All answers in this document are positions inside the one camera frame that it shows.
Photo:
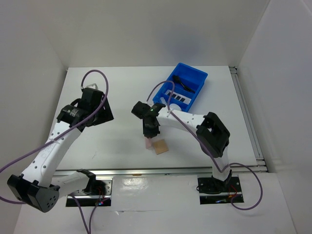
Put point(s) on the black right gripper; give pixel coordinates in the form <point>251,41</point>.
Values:
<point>147,132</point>

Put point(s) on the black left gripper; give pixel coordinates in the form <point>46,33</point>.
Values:
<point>107,115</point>

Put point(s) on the white tube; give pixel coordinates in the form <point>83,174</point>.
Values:
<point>163,101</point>

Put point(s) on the pink blotting paper pad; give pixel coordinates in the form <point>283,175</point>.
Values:
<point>148,143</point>

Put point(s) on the bobby pin card pack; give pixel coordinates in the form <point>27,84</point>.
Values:
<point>177,97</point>

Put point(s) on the slim black makeup brush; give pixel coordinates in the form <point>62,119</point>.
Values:
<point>177,80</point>

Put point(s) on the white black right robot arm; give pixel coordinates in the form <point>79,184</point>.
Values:
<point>208,130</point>

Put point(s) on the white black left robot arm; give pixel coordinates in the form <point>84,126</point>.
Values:
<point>34,186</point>

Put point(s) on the tan blotting paper pad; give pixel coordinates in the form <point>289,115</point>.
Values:
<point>160,146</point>

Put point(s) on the blue plastic organizer bin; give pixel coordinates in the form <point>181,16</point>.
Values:
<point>191,77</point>

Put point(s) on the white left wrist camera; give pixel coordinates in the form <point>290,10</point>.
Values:
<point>92,86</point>

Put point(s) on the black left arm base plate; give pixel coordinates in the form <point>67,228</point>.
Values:
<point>100,196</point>

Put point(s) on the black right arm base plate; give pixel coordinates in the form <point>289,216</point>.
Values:
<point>211,193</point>

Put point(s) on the aluminium table edge rail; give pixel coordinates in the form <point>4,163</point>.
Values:
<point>162,171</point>

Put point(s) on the aluminium side rail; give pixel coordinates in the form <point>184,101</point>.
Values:
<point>261,164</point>

